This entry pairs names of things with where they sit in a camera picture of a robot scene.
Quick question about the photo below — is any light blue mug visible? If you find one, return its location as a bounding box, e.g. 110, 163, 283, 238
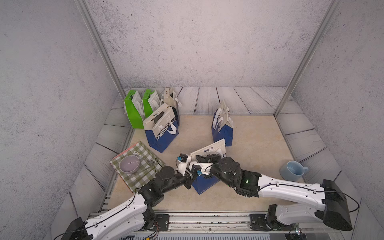
280, 161, 309, 182

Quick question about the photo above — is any dark navy takeaway bag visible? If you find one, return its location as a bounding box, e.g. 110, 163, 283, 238
161, 88, 181, 127

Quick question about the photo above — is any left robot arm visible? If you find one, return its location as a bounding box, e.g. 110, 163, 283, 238
55, 165, 201, 240

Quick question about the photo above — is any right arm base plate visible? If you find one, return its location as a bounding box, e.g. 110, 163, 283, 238
250, 204, 295, 232

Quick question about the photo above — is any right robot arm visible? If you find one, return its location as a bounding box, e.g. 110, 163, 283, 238
188, 155, 353, 231

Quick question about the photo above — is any red board under cloth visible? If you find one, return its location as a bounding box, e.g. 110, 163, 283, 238
111, 140, 139, 161

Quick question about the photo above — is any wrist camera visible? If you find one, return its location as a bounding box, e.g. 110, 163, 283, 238
177, 154, 190, 163
190, 165, 202, 176

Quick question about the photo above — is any green white takeout bag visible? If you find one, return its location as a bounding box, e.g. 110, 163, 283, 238
124, 90, 145, 129
142, 89, 160, 118

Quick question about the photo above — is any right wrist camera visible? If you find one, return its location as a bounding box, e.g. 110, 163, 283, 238
190, 165, 202, 176

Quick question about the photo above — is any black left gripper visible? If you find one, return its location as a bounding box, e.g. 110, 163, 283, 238
160, 168, 199, 196

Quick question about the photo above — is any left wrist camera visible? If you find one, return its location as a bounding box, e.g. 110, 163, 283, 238
177, 154, 190, 163

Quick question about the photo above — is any green checkered cloth mat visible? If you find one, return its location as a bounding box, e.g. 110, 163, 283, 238
110, 142, 166, 192

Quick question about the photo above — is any blue white takeout bag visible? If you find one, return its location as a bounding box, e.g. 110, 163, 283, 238
143, 104, 179, 153

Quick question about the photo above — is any metal spoon patterned handle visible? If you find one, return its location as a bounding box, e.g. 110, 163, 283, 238
133, 151, 154, 166

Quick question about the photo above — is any lilac ceramic bowl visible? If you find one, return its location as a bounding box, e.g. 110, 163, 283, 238
119, 155, 140, 174

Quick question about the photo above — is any blue bag standing rear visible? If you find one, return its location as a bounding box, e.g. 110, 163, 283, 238
212, 101, 234, 147

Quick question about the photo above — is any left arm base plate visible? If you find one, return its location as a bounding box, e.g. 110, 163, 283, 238
149, 214, 170, 232

